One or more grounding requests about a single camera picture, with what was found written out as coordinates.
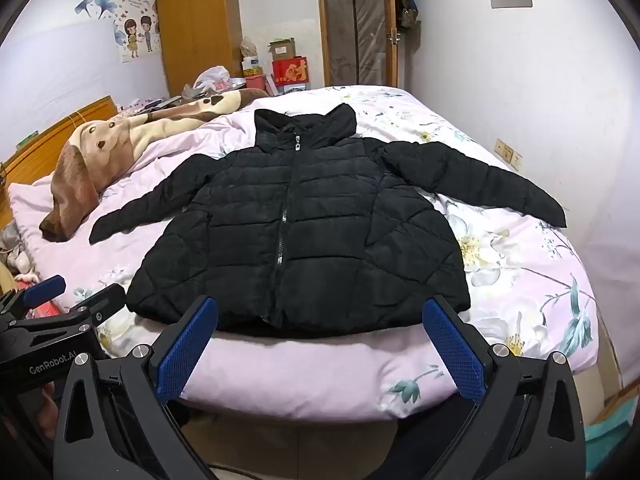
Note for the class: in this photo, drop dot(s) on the wooden door leaf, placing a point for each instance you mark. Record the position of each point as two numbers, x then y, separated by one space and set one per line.
393 55

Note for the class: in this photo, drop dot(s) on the white plastic bag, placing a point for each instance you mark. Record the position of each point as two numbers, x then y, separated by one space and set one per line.
212 77

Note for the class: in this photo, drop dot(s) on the blue flower wall sticker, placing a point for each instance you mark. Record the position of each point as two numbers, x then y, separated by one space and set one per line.
100 4

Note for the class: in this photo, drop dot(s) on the pink floral duvet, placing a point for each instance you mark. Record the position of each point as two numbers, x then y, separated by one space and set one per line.
300 375

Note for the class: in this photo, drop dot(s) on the pile of pale clothes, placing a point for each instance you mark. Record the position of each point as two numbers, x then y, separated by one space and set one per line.
15 255

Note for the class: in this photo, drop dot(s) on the red gift box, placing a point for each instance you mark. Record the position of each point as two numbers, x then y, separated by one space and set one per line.
290 72

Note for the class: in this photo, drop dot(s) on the black puffer jacket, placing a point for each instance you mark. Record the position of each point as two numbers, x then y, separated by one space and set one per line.
325 240

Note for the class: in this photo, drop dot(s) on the hanging bags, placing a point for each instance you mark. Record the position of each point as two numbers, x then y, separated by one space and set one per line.
407 10

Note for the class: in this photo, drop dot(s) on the white carton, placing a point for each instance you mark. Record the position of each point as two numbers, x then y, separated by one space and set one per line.
252 66

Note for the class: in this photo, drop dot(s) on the wooden door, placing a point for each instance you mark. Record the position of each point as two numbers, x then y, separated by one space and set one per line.
355 25

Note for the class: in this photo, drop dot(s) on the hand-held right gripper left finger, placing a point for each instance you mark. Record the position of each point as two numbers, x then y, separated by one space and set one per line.
185 347

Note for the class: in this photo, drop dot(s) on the clear snack bag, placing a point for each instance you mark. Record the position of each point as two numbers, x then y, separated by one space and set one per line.
248 49

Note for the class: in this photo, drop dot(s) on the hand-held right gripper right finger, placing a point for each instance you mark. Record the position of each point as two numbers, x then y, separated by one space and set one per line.
455 355

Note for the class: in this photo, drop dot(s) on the pink storage box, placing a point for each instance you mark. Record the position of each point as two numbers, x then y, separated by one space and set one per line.
254 83

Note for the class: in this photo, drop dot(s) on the wooden headboard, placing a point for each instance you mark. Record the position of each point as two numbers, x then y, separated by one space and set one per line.
45 145

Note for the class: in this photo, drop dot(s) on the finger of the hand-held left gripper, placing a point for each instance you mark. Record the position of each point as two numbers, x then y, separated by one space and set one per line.
45 290
102 305

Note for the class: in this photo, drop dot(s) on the wooden wardrobe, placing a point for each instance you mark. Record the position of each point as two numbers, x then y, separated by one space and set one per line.
200 35

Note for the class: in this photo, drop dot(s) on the cartoon couple wall poster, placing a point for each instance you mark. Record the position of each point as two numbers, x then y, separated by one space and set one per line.
137 35

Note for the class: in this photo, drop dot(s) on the cardboard box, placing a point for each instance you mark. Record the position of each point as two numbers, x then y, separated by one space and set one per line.
281 50

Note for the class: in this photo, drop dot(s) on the brown dog print blanket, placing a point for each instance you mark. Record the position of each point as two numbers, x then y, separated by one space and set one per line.
85 170

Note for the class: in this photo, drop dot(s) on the beige wall socket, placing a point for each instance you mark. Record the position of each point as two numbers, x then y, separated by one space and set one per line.
503 149
517 161

